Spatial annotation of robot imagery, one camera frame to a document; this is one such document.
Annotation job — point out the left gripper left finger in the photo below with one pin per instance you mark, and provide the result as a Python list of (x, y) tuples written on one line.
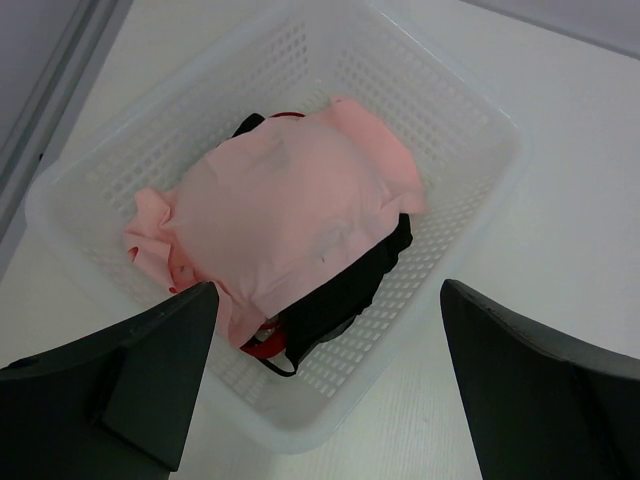
[(116, 404)]

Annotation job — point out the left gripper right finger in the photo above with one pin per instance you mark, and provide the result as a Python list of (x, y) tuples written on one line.
[(540, 404)]

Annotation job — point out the pink garment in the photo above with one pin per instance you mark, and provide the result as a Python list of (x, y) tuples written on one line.
[(180, 237)]

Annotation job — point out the black garment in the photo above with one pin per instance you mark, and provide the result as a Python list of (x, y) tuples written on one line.
[(350, 295)]

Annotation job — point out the left aluminium frame post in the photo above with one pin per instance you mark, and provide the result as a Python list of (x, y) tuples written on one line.
[(51, 55)]

